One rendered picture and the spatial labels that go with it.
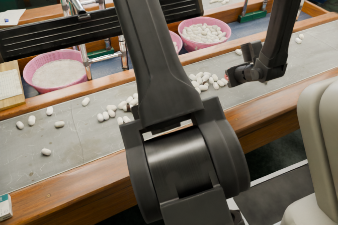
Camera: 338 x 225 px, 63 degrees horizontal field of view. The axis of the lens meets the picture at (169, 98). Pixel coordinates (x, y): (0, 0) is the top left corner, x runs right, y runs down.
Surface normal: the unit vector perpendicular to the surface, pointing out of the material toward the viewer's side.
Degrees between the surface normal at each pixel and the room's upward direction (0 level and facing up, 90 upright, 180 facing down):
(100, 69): 0
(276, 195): 0
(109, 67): 0
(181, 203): 39
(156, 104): 34
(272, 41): 92
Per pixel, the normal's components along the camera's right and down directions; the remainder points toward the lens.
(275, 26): -0.92, 0.30
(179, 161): -0.05, -0.38
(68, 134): 0.02, -0.73
